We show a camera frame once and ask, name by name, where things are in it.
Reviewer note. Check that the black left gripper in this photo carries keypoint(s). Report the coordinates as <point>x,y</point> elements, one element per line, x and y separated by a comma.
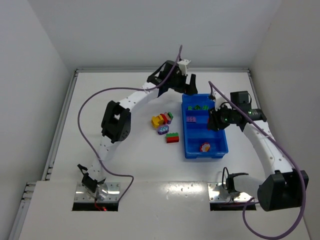
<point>186,85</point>

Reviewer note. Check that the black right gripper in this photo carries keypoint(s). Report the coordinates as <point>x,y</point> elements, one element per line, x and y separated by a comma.
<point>215,119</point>

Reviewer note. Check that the purple curved lego brick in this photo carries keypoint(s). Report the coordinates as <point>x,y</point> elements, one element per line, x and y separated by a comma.
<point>191,119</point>

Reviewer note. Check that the red flower lego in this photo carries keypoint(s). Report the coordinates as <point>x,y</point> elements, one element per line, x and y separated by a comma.
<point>205,147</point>

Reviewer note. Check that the purple flower lego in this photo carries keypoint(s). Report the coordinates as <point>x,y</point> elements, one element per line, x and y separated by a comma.
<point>163,129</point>

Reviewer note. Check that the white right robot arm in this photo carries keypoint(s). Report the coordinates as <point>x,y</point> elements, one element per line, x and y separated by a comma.
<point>284,185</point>

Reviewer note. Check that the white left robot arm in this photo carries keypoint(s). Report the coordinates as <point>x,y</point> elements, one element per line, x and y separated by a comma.
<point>116,121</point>

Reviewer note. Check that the small green lego piece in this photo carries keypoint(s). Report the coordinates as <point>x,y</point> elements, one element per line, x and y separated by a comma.
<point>194,108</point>

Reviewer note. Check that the blue compartment bin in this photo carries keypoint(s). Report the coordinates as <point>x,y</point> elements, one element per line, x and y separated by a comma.
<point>195,134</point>

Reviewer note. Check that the red lego in cluster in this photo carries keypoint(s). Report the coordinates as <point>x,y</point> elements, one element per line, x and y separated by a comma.
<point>163,116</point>

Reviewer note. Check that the green top lego brick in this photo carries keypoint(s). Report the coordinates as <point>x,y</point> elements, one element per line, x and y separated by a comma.
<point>172,135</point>

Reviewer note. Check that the yellow lego piece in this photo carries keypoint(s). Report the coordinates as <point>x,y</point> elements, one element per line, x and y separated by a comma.
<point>157,121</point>

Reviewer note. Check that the red bottom lego brick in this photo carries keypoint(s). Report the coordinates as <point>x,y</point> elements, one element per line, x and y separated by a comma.
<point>172,139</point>

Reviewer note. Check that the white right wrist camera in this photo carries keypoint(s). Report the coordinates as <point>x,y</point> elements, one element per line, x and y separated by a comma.
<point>218,101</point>

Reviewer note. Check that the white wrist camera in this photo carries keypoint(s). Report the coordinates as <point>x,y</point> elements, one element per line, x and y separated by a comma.
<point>218,101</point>
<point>183,66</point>

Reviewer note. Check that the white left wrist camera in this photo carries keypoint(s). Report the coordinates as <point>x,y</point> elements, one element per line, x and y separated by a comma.
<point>183,66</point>

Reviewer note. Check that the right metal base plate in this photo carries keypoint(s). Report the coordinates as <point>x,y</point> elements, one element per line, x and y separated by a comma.
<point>218,195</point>

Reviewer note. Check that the metal base plate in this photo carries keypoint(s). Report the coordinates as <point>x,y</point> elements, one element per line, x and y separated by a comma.
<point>218,195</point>
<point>108,192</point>

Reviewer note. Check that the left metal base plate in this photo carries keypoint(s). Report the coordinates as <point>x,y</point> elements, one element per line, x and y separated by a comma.
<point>108,192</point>

